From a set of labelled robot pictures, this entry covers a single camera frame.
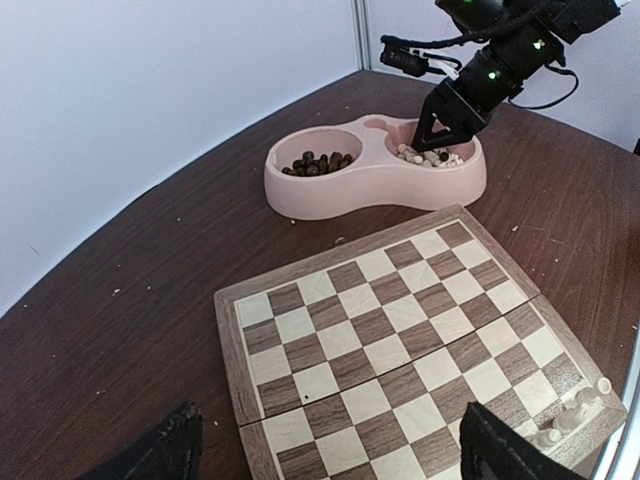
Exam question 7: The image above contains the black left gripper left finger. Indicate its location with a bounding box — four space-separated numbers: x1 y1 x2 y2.
89 402 203 479

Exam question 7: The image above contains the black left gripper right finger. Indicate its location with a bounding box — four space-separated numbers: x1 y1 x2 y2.
460 402 582 480

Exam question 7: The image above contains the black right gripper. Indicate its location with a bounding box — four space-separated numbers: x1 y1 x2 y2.
412 47 555 152

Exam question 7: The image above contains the white bishop piece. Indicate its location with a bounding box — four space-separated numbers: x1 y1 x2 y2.
527 428 562 451

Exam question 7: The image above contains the white knight piece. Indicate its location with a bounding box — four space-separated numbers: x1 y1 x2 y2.
552 403 589 434

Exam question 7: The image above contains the white rook piece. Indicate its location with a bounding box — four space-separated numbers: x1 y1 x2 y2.
575 377 612 406

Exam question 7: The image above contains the pink double bowl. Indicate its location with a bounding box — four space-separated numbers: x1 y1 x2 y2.
263 114 487 221

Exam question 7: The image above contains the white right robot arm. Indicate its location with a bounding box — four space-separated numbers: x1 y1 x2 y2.
381 1 623 152

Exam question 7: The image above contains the white chess pieces pile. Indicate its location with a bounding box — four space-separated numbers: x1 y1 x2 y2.
396 144 464 168

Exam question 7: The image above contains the dark chess pieces pile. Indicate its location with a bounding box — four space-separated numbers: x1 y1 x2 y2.
280 151 355 177

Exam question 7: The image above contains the wooden chess board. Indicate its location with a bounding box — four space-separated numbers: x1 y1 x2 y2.
214 207 627 479

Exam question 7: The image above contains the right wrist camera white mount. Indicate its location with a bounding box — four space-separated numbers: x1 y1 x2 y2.
380 35 463 80

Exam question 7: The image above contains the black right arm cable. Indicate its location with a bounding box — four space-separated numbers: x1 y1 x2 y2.
382 0 580 110

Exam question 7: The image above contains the right aluminium frame post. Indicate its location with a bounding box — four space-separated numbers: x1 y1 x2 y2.
350 0 372 71

